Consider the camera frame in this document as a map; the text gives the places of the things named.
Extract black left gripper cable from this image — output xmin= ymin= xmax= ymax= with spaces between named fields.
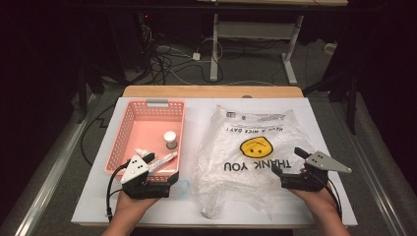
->
xmin=105 ymin=162 xmax=130 ymax=222

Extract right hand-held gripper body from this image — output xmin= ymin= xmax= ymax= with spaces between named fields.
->
xmin=280 ymin=150 xmax=353 ymax=193

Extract white marker pen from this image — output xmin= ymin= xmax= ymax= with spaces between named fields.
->
xmin=147 ymin=150 xmax=179 ymax=174

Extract white table mat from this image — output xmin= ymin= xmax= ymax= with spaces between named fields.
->
xmin=71 ymin=96 xmax=358 ymax=227

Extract black floor cable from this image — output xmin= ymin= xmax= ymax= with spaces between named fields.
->
xmin=80 ymin=102 xmax=116 ymax=166

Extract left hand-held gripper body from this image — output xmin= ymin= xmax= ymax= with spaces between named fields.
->
xmin=120 ymin=153 xmax=172 ymax=200

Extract black stand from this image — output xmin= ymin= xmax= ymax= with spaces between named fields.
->
xmin=303 ymin=65 xmax=360 ymax=136
xmin=77 ymin=62 xmax=99 ymax=125

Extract dark equipment with red light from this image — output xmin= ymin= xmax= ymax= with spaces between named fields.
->
xmin=136 ymin=11 xmax=156 ymax=75

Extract person's left hand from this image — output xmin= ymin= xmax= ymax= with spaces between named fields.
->
xmin=115 ymin=191 xmax=159 ymax=219

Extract white-framed desk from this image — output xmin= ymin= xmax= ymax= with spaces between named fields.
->
xmin=196 ymin=0 xmax=349 ymax=87

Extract floor cable bundle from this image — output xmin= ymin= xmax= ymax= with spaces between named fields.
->
xmin=131 ymin=26 xmax=227 ymax=87

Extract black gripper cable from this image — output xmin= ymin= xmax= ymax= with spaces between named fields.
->
xmin=327 ymin=183 xmax=343 ymax=221
xmin=105 ymin=162 xmax=130 ymax=222

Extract thin blue ring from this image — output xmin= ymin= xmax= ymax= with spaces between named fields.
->
xmin=177 ymin=178 xmax=192 ymax=199

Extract pink perforated plastic basket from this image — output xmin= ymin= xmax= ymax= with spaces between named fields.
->
xmin=103 ymin=98 xmax=187 ymax=182

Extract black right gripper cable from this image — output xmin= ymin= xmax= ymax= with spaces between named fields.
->
xmin=327 ymin=183 xmax=343 ymax=221

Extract clear printed plastic bag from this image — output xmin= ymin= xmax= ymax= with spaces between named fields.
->
xmin=192 ymin=104 xmax=318 ymax=221

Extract small white-capped bottle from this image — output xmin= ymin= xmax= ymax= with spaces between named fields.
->
xmin=163 ymin=130 xmax=178 ymax=150

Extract metal floor rail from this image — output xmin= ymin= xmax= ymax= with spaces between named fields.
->
xmin=13 ymin=92 xmax=102 ymax=236
xmin=324 ymin=97 xmax=407 ymax=236

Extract small white squeeze tube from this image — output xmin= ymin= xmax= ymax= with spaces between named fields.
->
xmin=134 ymin=147 xmax=155 ymax=158

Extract person's right hand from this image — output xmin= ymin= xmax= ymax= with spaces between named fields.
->
xmin=288 ymin=186 xmax=339 ymax=220

